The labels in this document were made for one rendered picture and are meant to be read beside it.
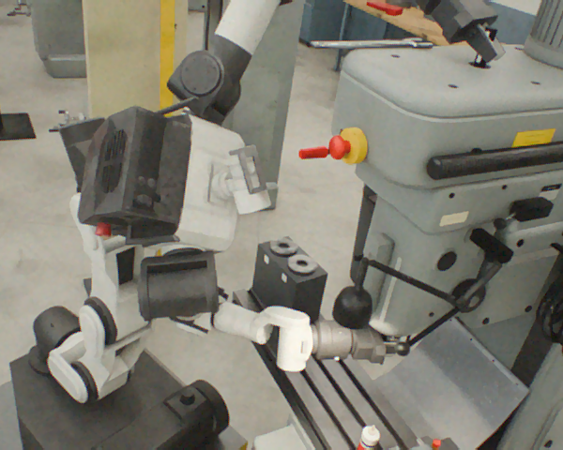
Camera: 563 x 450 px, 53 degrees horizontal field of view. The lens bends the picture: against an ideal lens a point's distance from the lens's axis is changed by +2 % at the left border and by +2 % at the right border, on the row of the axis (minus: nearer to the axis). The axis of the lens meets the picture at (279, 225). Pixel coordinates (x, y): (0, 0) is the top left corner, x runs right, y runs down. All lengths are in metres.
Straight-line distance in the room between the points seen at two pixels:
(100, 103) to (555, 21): 1.94
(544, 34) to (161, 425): 1.51
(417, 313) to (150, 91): 1.83
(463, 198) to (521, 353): 0.69
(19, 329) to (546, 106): 2.71
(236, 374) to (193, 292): 1.82
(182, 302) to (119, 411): 0.97
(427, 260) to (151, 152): 0.55
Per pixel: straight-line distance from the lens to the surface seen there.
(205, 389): 2.03
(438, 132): 0.87
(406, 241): 1.10
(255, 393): 2.83
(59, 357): 1.97
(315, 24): 8.45
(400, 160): 0.89
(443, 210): 0.99
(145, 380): 2.10
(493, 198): 1.06
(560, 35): 1.16
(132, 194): 1.04
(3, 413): 2.30
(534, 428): 1.73
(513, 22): 6.58
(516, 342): 1.61
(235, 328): 1.35
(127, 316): 1.61
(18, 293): 3.40
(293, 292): 1.67
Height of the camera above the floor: 2.13
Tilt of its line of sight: 32 degrees down
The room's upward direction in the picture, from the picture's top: 9 degrees clockwise
